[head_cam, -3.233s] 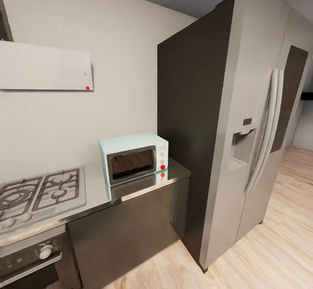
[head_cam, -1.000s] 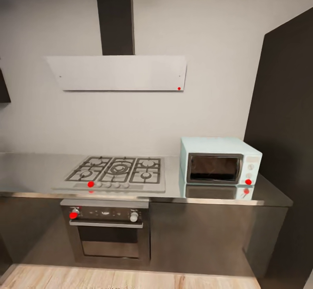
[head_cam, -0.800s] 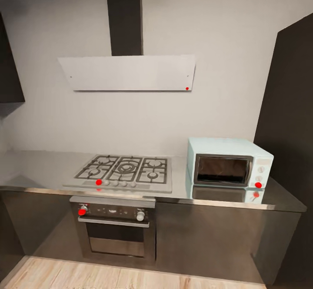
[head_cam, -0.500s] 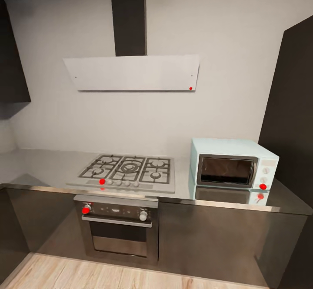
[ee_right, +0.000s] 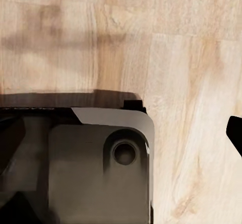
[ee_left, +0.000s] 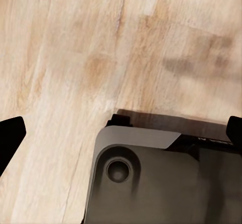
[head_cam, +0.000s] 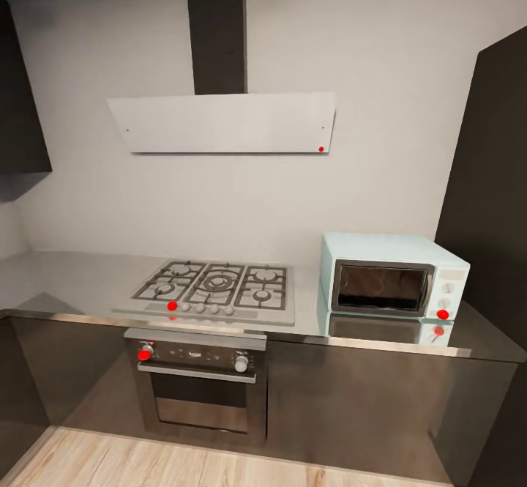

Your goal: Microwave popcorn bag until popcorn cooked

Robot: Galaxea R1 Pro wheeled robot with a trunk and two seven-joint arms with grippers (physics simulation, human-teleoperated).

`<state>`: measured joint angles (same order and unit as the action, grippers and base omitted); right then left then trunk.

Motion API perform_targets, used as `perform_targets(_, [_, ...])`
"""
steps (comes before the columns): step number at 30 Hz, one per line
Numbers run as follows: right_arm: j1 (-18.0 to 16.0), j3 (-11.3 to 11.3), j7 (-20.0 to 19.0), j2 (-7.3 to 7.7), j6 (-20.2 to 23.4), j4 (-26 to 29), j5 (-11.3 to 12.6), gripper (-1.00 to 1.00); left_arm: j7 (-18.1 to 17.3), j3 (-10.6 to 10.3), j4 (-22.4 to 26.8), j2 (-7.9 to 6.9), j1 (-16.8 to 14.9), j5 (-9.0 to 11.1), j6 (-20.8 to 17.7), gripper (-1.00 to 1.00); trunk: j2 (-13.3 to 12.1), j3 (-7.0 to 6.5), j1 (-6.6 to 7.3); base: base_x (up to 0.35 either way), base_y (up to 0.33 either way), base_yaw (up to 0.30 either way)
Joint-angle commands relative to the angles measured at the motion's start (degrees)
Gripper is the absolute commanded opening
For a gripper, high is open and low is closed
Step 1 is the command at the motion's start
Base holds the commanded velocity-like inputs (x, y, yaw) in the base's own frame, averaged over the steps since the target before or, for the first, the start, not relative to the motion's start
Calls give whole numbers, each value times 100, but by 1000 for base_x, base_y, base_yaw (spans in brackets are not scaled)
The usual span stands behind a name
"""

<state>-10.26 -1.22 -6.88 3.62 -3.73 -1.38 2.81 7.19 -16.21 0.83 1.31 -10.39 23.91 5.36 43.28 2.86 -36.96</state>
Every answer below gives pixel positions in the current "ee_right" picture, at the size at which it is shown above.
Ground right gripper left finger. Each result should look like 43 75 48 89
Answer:
0 116 26 176

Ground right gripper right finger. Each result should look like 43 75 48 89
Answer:
226 116 242 157

